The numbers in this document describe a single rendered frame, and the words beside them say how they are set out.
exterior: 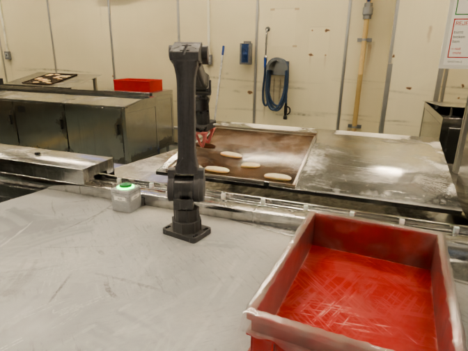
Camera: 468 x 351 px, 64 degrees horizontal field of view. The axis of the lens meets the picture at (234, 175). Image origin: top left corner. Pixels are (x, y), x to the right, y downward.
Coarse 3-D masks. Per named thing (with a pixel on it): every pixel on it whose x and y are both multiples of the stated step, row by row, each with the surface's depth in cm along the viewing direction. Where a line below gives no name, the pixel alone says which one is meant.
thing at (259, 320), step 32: (320, 224) 99; (352, 224) 95; (384, 224) 92; (288, 256) 77; (384, 256) 94; (416, 256) 91; (448, 256) 78; (288, 288) 80; (448, 288) 67; (256, 320) 59; (288, 320) 58; (448, 320) 59
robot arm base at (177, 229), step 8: (176, 216) 105; (184, 216) 103; (192, 216) 104; (200, 216) 108; (176, 224) 104; (184, 224) 103; (192, 224) 104; (200, 224) 107; (168, 232) 106; (176, 232) 105; (184, 232) 104; (192, 232) 105; (200, 232) 106; (208, 232) 107; (184, 240) 104; (192, 240) 102
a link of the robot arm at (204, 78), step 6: (204, 48) 103; (204, 54) 103; (204, 60) 105; (198, 66) 109; (198, 72) 117; (204, 72) 130; (198, 78) 123; (204, 78) 130; (198, 84) 132; (204, 84) 133; (198, 90) 142; (204, 90) 142
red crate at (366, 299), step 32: (320, 256) 96; (352, 256) 96; (320, 288) 83; (352, 288) 83; (384, 288) 83; (416, 288) 83; (320, 320) 73; (352, 320) 73; (384, 320) 73; (416, 320) 73
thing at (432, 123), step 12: (432, 108) 287; (444, 108) 289; (456, 108) 290; (432, 120) 281; (444, 120) 243; (456, 120) 241; (420, 132) 337; (432, 132) 274; (444, 132) 245; (456, 132) 242; (444, 144) 247; (456, 144) 244; (444, 156) 249
